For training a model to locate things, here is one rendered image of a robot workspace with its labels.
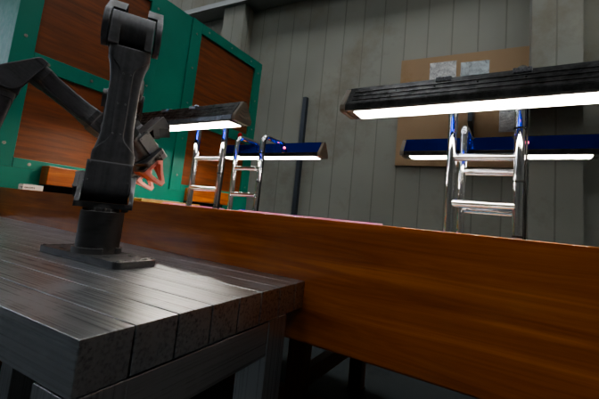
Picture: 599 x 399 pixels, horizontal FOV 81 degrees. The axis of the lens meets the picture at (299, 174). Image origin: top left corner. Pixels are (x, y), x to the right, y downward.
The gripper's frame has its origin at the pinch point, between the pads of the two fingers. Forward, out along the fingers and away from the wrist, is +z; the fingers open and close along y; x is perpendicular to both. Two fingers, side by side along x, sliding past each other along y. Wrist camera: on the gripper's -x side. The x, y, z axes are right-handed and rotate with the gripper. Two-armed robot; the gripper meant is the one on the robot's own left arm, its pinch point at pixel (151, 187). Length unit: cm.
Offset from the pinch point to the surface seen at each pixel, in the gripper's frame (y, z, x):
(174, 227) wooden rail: -49, -15, 25
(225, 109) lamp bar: -28.9, -15.7, -21.8
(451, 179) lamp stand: -94, 10, -19
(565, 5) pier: -136, 57, -263
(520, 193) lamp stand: -109, 11, -17
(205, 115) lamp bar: -21.1, -15.3, -19.8
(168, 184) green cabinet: 44, 28, -30
